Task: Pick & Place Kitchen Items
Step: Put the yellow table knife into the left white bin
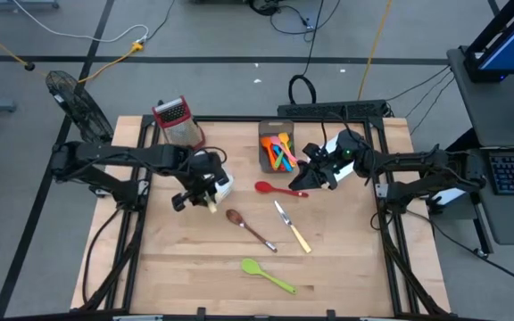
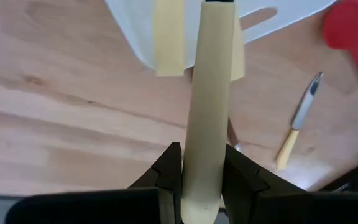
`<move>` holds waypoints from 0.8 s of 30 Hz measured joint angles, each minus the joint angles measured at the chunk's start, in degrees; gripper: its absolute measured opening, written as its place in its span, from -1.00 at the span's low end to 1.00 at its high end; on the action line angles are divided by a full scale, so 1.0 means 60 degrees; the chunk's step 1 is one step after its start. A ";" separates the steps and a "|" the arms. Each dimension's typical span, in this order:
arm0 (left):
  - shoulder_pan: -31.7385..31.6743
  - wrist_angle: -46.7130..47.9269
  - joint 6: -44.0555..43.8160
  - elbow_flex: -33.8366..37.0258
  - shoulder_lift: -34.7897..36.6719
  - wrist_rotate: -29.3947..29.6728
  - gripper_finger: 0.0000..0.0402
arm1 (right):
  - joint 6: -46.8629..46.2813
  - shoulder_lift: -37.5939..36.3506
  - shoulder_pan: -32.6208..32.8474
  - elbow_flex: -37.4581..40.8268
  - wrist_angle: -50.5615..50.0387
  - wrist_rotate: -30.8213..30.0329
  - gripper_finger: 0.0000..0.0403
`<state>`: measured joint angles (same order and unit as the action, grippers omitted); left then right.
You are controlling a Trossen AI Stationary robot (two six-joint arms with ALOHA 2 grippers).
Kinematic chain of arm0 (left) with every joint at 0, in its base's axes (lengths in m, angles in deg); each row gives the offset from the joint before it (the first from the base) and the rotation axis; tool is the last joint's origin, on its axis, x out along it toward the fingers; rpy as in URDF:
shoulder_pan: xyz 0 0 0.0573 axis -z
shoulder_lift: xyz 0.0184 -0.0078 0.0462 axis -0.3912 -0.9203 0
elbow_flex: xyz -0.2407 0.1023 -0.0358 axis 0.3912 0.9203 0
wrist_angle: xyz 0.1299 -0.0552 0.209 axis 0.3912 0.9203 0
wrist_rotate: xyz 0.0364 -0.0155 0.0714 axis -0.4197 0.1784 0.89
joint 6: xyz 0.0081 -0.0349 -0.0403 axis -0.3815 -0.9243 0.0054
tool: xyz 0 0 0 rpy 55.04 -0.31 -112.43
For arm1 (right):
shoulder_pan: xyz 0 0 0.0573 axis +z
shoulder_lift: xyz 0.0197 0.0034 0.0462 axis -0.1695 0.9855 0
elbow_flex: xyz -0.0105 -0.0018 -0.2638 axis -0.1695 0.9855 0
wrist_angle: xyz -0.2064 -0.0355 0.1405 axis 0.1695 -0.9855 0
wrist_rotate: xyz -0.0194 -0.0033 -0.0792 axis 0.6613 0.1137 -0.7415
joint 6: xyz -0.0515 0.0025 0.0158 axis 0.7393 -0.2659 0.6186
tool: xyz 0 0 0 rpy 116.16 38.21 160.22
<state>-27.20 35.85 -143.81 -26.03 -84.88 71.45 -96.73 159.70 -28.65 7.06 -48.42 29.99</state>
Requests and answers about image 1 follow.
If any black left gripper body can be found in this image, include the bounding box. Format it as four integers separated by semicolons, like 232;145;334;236
171;151;231;211

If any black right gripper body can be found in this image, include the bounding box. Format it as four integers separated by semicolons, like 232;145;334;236
303;142;365;191

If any blue silicone spatula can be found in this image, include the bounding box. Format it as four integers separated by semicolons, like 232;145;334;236
272;144;294;173

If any brown wooden spoon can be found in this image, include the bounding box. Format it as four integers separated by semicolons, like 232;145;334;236
225;208;278;254

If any yellow silicone spatula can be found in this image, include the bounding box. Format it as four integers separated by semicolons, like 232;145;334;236
278;131;297;169

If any red silicone spoon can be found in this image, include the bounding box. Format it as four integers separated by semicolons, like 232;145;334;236
254;180;310;199

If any orange silicone spatula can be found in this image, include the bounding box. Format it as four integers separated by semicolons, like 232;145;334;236
260;136;278;170

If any green silicone spoon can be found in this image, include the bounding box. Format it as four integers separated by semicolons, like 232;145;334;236
240;257;298;295

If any red metal box grater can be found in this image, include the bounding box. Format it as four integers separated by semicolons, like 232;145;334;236
152;95;206;153

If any black perforated metal box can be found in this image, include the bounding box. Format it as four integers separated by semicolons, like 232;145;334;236
277;99;390;119

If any grey translucent plastic bin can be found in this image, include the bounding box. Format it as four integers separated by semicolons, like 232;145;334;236
258;119;297;174

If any black floor fan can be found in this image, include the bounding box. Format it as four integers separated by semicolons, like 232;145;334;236
45;70;115;155

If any grey computer cart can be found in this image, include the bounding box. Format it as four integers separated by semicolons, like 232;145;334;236
417;44;514;259

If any white plastic handled bin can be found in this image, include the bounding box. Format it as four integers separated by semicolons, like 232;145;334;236
193;148;235;202
322;132;359;184

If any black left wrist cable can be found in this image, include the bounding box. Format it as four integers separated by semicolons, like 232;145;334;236
196;145;228;165

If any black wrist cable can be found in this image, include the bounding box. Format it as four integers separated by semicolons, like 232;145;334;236
320;111;368;148
196;145;228;165

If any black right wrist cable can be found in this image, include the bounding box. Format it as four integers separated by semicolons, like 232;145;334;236
320;111;368;148

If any black aluminium table frame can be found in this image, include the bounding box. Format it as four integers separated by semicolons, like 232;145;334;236
78;114;452;321

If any black coiled cable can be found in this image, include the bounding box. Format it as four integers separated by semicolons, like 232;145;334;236
286;0;325;106

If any thin black desk cable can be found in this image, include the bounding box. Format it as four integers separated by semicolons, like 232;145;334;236
385;65;452;103
410;76;458;136
404;70;455;119

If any yellow hanging power cable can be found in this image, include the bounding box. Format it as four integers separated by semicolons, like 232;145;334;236
357;0;394;102

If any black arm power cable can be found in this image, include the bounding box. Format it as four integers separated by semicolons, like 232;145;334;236
80;207;123;305

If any thick black floor cable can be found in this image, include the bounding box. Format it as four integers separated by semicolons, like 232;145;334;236
406;208;514;292

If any thin black floor cable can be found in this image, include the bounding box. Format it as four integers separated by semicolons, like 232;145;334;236
146;0;177;42

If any black cable bundle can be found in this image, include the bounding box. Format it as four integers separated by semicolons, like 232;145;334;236
247;0;343;37

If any white floor cable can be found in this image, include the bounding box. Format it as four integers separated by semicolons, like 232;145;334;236
11;0;150;45

